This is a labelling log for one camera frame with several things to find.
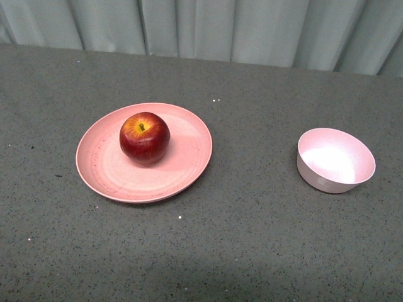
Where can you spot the red apple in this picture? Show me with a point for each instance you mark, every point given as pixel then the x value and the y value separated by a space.
pixel 144 138

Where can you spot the pale pink bowl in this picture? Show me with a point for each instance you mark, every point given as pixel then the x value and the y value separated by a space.
pixel 333 161

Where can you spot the pink round plate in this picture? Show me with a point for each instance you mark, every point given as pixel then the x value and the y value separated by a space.
pixel 103 166

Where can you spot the white pleated curtain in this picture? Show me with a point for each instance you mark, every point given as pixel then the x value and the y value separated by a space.
pixel 363 37

